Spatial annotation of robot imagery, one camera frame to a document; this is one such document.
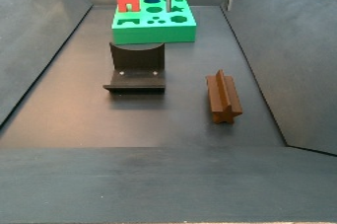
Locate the brown star prism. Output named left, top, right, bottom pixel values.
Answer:
left=206, top=70, right=243, bottom=124

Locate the black curved fixture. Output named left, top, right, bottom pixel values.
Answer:
left=103, top=43, right=167, bottom=92

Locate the green shape sorter block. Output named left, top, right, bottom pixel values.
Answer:
left=112, top=0, right=196, bottom=44

